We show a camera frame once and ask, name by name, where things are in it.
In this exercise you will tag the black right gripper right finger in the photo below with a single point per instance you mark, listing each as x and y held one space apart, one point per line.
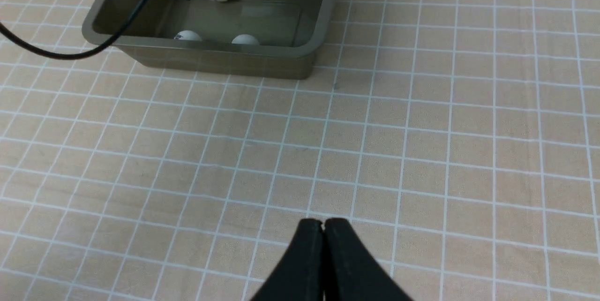
350 272

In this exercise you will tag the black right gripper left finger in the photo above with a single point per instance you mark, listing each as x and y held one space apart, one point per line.
298 275

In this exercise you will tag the olive green plastic bin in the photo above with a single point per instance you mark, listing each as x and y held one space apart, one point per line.
290 31

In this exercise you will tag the beige checkered tablecloth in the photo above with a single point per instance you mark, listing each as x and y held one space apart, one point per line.
459 137

